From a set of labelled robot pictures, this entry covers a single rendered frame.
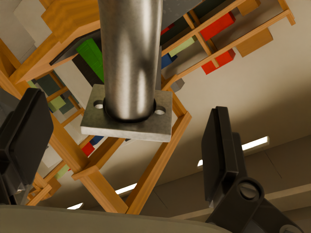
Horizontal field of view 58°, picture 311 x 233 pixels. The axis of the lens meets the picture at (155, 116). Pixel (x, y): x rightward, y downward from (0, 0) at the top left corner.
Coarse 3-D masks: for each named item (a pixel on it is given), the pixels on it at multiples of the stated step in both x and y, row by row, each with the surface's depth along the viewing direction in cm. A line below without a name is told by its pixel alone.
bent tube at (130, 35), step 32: (128, 0) 12; (160, 0) 12; (128, 32) 13; (160, 32) 14; (128, 64) 14; (96, 96) 18; (128, 96) 15; (160, 96) 19; (96, 128) 17; (128, 128) 17; (160, 128) 17
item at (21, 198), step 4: (28, 188) 26; (20, 192) 26; (24, 192) 26; (28, 192) 26; (16, 196) 25; (20, 196) 25; (24, 196) 26; (20, 200) 25; (24, 200) 26; (20, 204) 25
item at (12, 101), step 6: (0, 90) 23; (0, 96) 22; (6, 96) 23; (12, 96) 23; (0, 102) 22; (6, 102) 23; (12, 102) 23; (18, 102) 23; (0, 108) 22; (6, 108) 23; (12, 108) 23; (0, 114) 23; (6, 114) 23; (0, 120) 23; (0, 126) 23
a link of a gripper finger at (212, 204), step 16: (224, 112) 14; (208, 128) 14; (224, 128) 13; (208, 144) 14; (224, 144) 12; (240, 144) 13; (208, 160) 14; (224, 160) 12; (240, 160) 13; (208, 176) 13; (224, 176) 12; (240, 176) 12; (208, 192) 13; (224, 192) 11; (272, 208) 11; (256, 224) 11; (272, 224) 11; (288, 224) 11
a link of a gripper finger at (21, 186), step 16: (32, 96) 13; (16, 112) 12; (32, 112) 13; (48, 112) 15; (0, 128) 13; (16, 128) 12; (32, 128) 13; (48, 128) 15; (0, 144) 11; (16, 144) 12; (32, 144) 13; (0, 160) 12; (16, 160) 12; (32, 160) 13; (16, 176) 12; (32, 176) 14; (16, 192) 12
